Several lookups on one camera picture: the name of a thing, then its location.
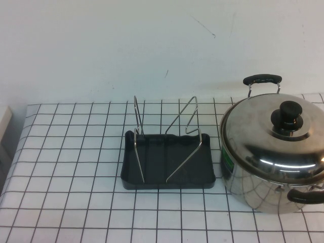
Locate black wire pot lid rack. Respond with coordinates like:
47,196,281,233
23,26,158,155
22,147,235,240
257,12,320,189
122,95,217,190

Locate stainless steel pot black handles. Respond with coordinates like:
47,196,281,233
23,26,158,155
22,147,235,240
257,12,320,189
219,73,324,215

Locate white grid-pattern tablecloth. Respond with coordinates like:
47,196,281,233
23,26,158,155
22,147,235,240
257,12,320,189
0,93,324,243

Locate stainless steel lid black knob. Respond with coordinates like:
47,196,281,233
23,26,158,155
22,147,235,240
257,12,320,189
219,93,324,183

